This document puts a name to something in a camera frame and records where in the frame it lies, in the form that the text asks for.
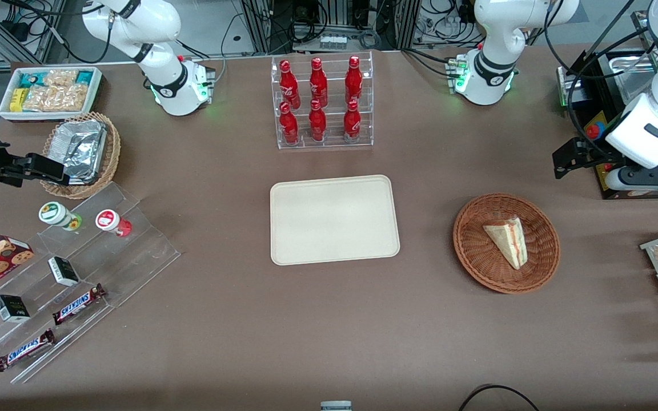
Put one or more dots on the silver foil container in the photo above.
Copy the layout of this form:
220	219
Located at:
80	148

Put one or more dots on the clear acrylic bottle rack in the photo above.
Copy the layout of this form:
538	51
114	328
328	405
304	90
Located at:
332	85

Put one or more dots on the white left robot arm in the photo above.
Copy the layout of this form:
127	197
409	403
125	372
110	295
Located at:
494	34

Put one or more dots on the black food warmer machine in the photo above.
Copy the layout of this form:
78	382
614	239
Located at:
620	117

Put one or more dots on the teal snack packet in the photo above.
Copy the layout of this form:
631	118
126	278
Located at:
31	79
84	77

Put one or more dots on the red emergency stop button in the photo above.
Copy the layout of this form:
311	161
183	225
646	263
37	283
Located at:
593	131

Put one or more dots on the green lid cup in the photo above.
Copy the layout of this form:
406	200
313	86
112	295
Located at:
55	213

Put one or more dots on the grey power strip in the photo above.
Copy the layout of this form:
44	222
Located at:
333	41

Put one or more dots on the round brown wicker basket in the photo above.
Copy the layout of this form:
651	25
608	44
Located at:
477	257

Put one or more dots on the small clear cracker bag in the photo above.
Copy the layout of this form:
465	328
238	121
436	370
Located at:
60	77

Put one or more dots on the triangular sandwich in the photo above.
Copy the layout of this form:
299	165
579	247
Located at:
509	242

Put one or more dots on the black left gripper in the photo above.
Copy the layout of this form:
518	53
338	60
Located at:
598	150

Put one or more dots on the snickers chocolate bar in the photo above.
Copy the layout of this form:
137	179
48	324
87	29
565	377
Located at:
25	350
77	304

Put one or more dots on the large clear cracker bag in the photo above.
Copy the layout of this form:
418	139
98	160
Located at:
57	99

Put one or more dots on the red lid cup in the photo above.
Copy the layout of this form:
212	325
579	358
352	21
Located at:
109	220

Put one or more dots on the red cola bottle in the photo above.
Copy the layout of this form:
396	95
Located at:
318	83
352	124
317	124
353	80
289	85
289	127

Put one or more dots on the light wicker basket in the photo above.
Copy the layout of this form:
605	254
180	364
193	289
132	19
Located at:
113	148

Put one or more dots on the white rectangular snack bin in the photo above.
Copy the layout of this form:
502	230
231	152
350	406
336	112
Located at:
97	85

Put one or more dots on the small black box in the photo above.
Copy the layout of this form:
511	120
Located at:
63	271
12	308

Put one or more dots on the steel warmer pan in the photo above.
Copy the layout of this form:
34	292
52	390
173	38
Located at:
632	71

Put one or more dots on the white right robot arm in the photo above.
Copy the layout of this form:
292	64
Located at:
157	34

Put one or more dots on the clear acrylic stepped display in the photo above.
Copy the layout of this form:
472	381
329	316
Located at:
135	251

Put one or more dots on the small grey device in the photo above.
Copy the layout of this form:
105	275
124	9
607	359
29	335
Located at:
336	406

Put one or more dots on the yellow snack packet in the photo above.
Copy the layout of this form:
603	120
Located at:
17	100

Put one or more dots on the beige rectangular tray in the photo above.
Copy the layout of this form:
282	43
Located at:
334	220

